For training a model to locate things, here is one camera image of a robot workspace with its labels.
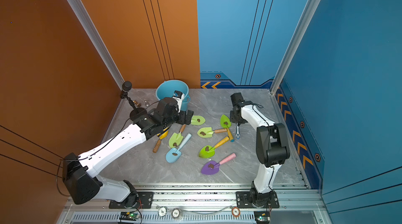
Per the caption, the green trowel yellow blue handle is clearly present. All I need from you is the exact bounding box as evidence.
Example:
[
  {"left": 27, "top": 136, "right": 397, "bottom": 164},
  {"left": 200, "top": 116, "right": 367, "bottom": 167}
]
[{"left": 220, "top": 115, "right": 234, "bottom": 142}]

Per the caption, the white cleaning brush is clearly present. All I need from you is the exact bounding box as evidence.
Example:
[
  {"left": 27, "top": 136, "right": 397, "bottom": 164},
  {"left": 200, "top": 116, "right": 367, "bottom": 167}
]
[{"left": 236, "top": 123, "right": 241, "bottom": 139}]

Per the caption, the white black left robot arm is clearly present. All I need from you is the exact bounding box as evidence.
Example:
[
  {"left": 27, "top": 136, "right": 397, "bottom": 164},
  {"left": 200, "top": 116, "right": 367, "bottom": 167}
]
[{"left": 62, "top": 97, "right": 194, "bottom": 208}]

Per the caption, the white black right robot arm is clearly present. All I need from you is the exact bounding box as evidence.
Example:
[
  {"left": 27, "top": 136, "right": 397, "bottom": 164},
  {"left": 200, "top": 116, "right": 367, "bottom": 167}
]
[{"left": 230, "top": 93, "right": 291, "bottom": 208}]

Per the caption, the light blue plastic bucket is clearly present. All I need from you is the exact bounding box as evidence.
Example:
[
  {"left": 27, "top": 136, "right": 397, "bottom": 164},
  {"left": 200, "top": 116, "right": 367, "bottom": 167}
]
[{"left": 156, "top": 80, "right": 191, "bottom": 111}]

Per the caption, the light blue trowel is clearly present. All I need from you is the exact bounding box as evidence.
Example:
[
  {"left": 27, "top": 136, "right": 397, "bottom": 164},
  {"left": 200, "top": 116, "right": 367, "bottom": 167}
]
[{"left": 165, "top": 134, "right": 192, "bottom": 163}]

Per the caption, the black microphone on stand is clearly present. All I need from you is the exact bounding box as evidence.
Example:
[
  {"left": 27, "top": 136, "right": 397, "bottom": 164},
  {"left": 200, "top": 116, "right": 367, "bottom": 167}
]
[{"left": 120, "top": 81, "right": 147, "bottom": 122}]

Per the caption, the small brown chess piece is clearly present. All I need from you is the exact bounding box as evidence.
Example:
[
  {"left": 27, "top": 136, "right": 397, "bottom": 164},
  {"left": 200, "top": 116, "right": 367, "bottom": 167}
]
[{"left": 133, "top": 100, "right": 141, "bottom": 107}]

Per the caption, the green trowel brown handle upper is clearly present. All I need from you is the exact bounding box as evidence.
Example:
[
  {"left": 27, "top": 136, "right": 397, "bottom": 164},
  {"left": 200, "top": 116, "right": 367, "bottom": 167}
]
[{"left": 191, "top": 115, "right": 206, "bottom": 126}]

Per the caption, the green trowel wooden handle left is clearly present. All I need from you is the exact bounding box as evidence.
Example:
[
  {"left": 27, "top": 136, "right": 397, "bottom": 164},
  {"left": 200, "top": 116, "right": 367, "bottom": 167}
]
[{"left": 169, "top": 125, "right": 186, "bottom": 148}]

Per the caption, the green trowel wooden handle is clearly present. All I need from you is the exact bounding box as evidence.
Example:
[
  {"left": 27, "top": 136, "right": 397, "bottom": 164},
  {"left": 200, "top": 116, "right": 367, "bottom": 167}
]
[
  {"left": 197, "top": 127, "right": 227, "bottom": 138},
  {"left": 169, "top": 125, "right": 186, "bottom": 148}
]

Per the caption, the yellow trowel wooden handle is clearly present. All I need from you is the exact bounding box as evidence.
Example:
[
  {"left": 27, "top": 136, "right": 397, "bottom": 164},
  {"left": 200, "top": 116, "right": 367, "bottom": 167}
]
[{"left": 153, "top": 130, "right": 169, "bottom": 153}]

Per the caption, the green trowel wooden handle centre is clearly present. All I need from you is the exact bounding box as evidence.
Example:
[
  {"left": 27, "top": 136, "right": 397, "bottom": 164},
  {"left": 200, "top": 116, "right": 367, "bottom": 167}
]
[{"left": 197, "top": 127, "right": 227, "bottom": 138}]

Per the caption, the lime trowel yellow handle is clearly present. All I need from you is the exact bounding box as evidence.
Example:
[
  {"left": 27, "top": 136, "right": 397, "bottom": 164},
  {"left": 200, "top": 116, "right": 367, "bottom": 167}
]
[{"left": 198, "top": 136, "right": 230, "bottom": 159}]

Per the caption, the purple trowel pink handle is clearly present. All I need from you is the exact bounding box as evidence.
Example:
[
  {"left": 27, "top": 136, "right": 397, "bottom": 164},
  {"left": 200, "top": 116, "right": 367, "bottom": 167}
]
[{"left": 201, "top": 153, "right": 237, "bottom": 175}]

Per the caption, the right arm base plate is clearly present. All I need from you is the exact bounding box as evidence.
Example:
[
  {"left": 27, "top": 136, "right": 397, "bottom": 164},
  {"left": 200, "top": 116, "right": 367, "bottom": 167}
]
[{"left": 236, "top": 191, "right": 280, "bottom": 209}]

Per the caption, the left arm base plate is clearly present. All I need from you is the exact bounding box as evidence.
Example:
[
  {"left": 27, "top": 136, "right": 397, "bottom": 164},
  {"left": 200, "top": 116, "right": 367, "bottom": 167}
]
[{"left": 109, "top": 192, "right": 154, "bottom": 209}]

